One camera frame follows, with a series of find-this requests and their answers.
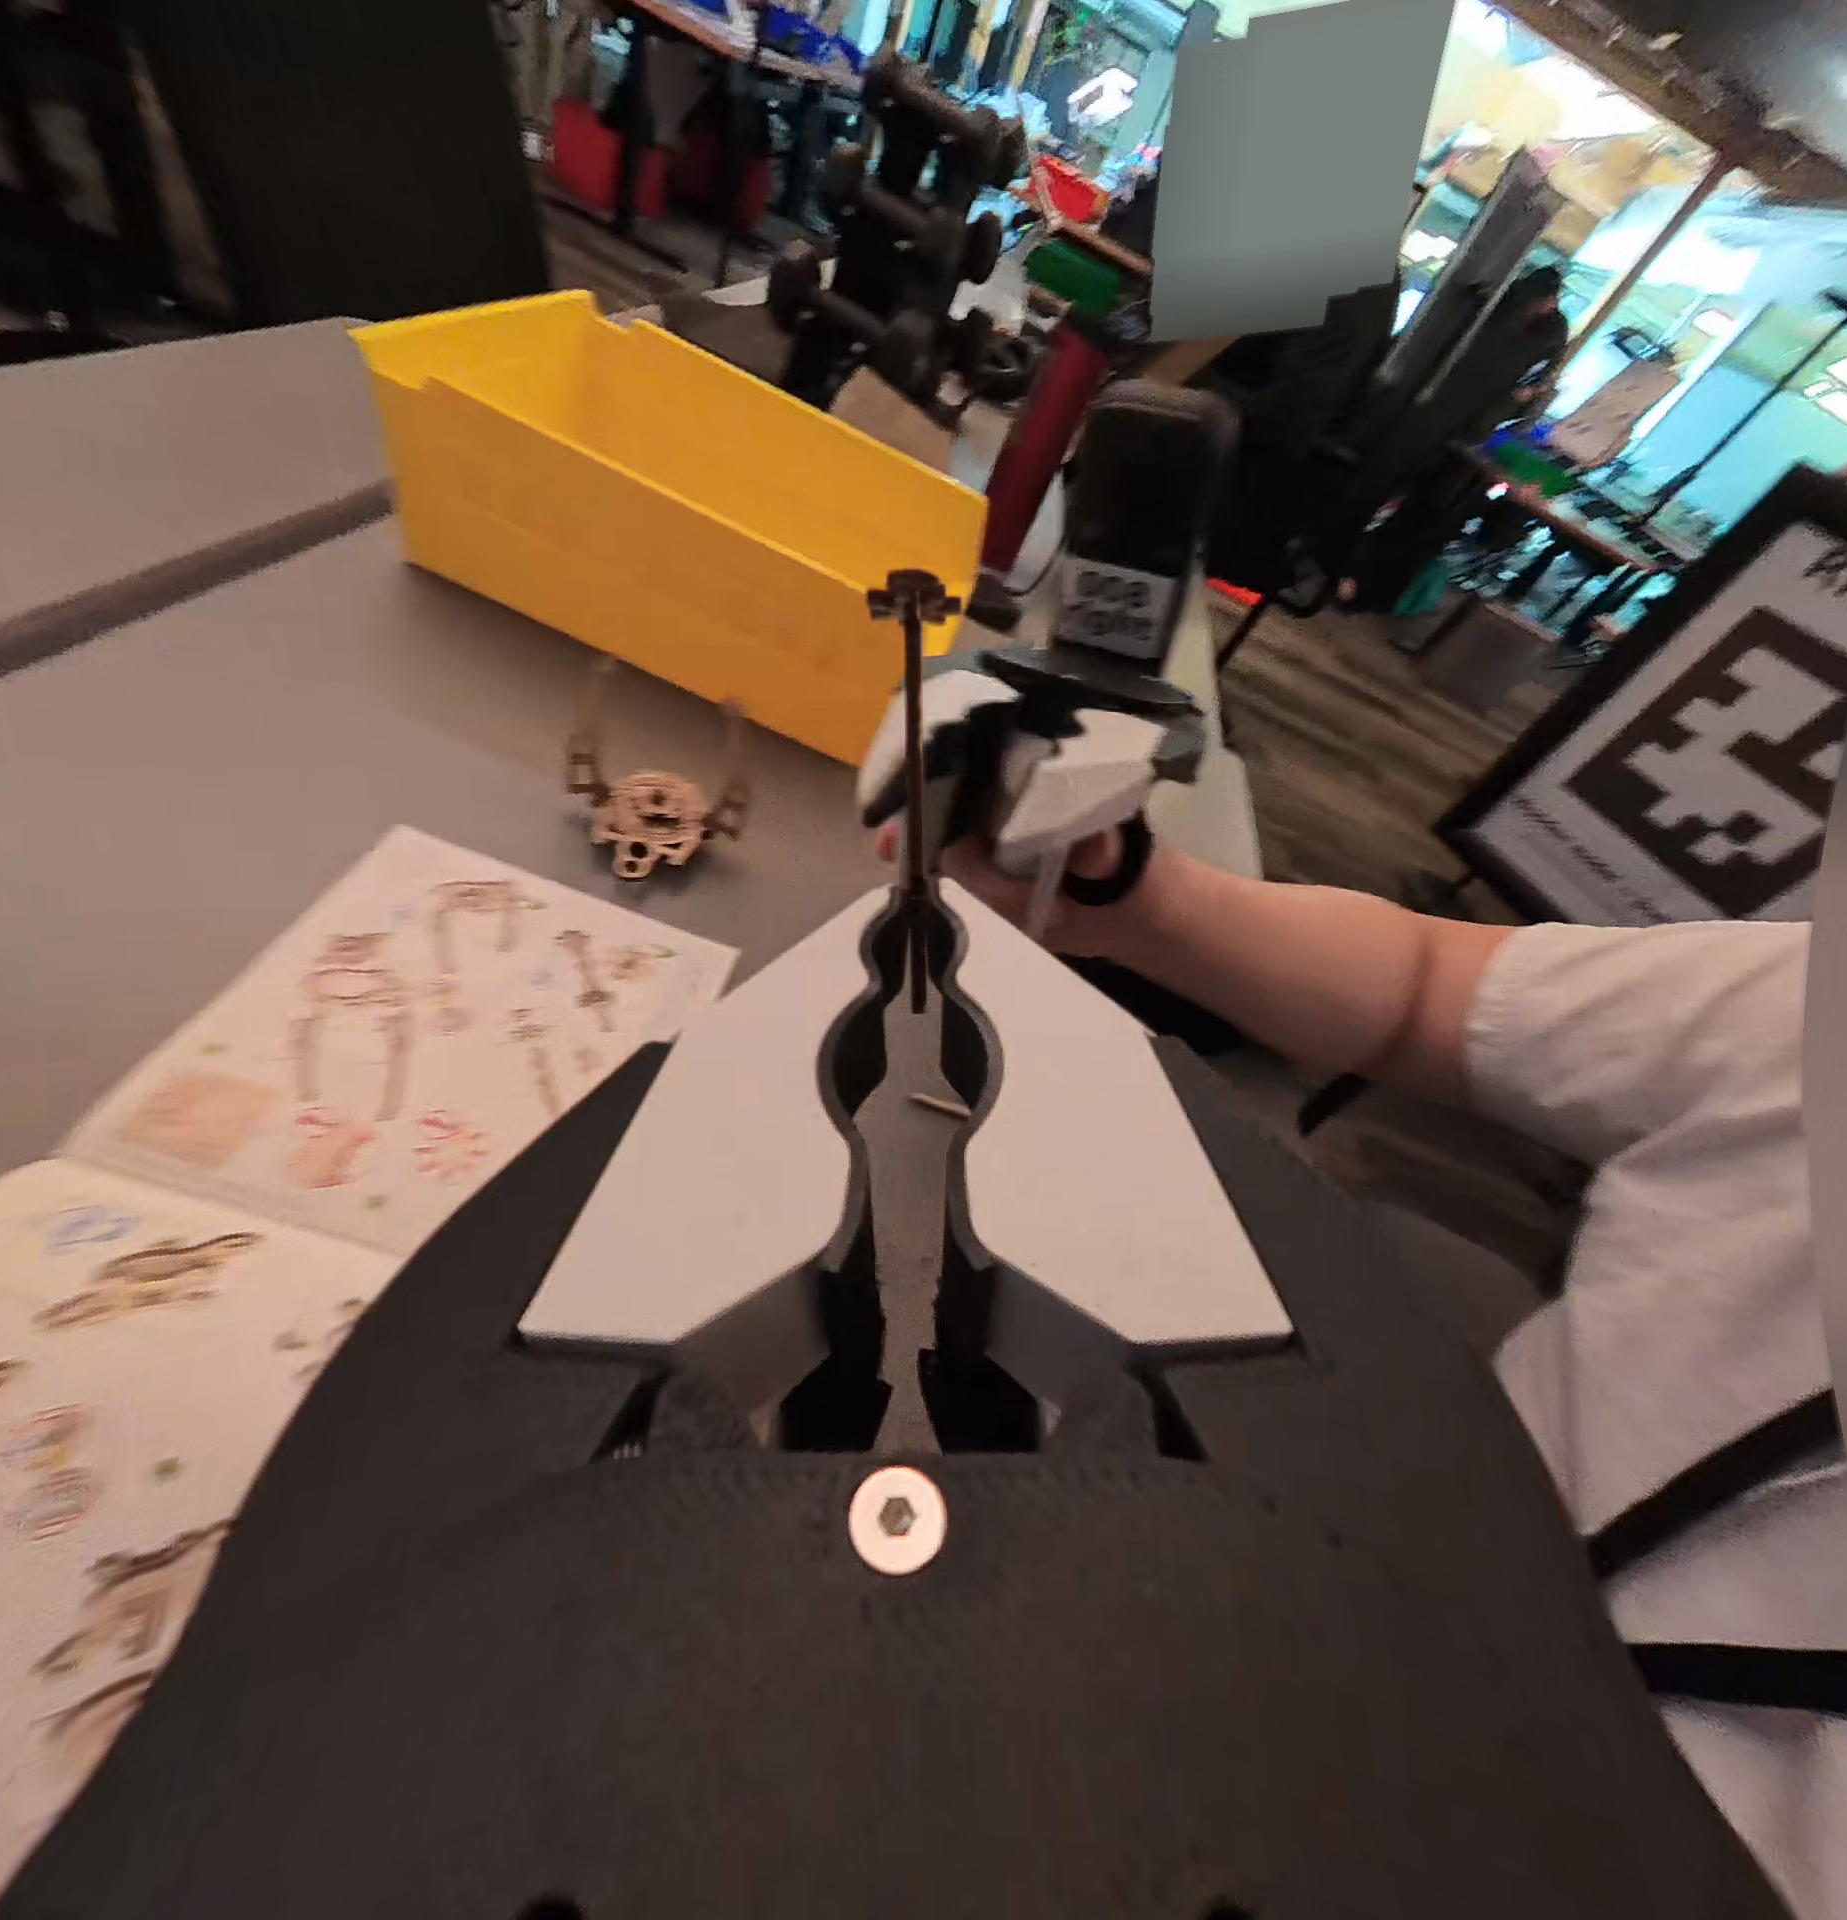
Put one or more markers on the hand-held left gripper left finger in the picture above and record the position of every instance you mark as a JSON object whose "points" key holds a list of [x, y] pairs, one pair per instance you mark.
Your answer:
{"points": [[730, 1141]]}

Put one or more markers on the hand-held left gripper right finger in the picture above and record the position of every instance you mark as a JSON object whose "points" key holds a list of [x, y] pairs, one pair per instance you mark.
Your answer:
{"points": [[1105, 1170]]}

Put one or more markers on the slotted wooden model rod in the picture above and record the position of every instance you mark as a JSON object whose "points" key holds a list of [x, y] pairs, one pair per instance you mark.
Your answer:
{"points": [[914, 751]]}

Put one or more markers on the person's right forearm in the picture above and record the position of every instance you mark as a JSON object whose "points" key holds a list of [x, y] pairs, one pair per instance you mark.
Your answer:
{"points": [[1315, 990]]}

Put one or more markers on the small wooden model assembly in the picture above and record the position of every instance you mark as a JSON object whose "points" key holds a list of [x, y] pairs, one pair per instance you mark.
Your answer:
{"points": [[649, 816]]}

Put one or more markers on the person's right hand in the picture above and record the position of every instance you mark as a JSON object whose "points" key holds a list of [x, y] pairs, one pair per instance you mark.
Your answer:
{"points": [[1119, 930]]}

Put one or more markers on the maroon foam roller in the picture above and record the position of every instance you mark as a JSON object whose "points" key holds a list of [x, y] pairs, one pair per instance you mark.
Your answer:
{"points": [[1046, 435]]}

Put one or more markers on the black dumbbell rack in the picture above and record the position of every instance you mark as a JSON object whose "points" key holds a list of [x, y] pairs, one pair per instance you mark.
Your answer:
{"points": [[909, 226]]}

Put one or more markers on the illustrated instruction booklet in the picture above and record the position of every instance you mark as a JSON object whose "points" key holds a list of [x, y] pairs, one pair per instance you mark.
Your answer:
{"points": [[265, 1081]]}

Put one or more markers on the yellow plastic bin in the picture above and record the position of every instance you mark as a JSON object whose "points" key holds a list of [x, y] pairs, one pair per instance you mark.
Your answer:
{"points": [[669, 525]]}

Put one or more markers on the black and white marker board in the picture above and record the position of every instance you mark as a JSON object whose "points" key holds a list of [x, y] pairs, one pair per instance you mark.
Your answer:
{"points": [[1720, 751]]}

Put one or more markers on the red storage bin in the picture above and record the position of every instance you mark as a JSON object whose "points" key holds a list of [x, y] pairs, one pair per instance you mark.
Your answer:
{"points": [[601, 156]]}

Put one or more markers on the person's white shirt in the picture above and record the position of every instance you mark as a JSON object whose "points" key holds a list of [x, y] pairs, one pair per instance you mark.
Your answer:
{"points": [[1734, 1500]]}

